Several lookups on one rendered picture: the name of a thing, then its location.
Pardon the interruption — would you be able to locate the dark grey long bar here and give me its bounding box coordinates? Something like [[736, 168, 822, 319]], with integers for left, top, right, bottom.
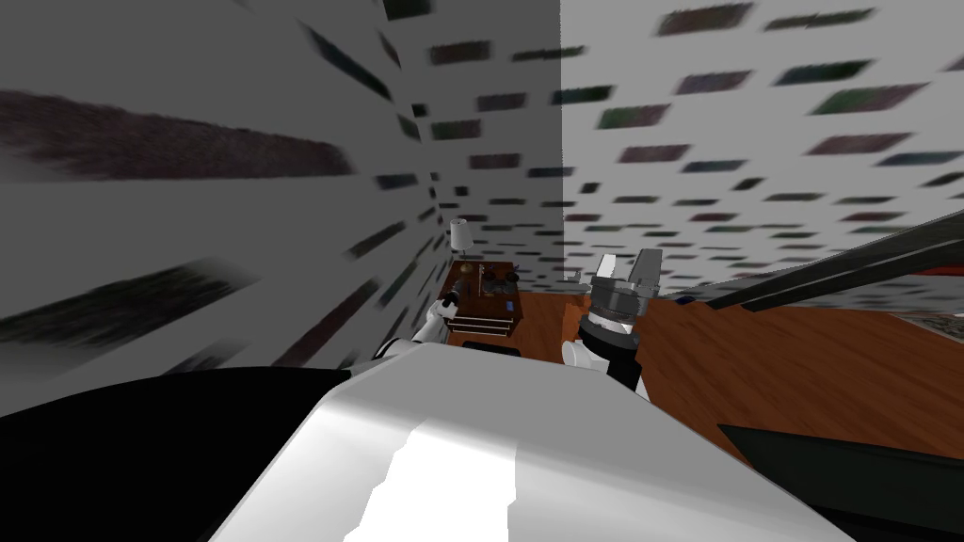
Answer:
[[706, 213, 964, 314]]

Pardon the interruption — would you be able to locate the brown wooden dresser with lamp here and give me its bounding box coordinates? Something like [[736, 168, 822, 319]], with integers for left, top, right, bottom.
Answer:
[[440, 217, 525, 339]]

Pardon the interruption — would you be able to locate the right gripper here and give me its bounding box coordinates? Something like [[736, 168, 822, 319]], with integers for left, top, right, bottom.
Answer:
[[586, 247, 666, 325]]

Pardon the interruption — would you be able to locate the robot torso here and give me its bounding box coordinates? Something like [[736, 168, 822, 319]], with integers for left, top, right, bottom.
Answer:
[[201, 341, 860, 542]]

